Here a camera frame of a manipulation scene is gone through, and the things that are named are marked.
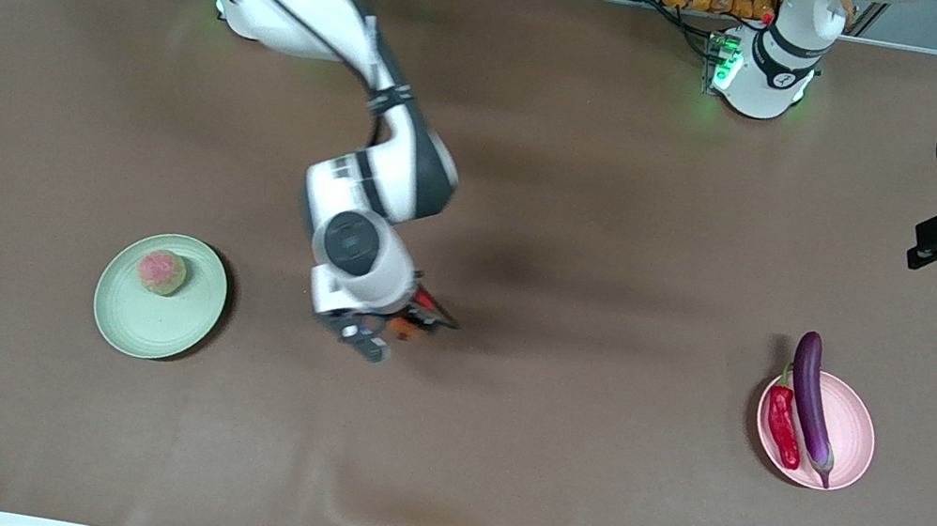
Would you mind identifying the red pomegranate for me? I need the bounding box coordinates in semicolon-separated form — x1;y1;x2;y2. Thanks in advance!
386;285;445;346

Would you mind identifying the green pink peach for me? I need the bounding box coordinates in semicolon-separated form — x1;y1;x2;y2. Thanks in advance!
131;246;191;300

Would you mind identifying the purple eggplant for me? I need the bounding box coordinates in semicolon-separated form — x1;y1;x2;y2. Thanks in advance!
774;329;856;489

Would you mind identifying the red chili pepper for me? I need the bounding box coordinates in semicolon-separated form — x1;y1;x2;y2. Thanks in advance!
757;360;817;472

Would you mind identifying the brown table mat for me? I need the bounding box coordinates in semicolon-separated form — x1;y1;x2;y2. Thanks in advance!
0;0;937;526

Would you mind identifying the green round plate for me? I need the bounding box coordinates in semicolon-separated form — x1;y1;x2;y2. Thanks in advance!
85;223;237;371

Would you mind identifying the pink round plate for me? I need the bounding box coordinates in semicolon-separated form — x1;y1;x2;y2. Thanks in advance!
745;362;885;498

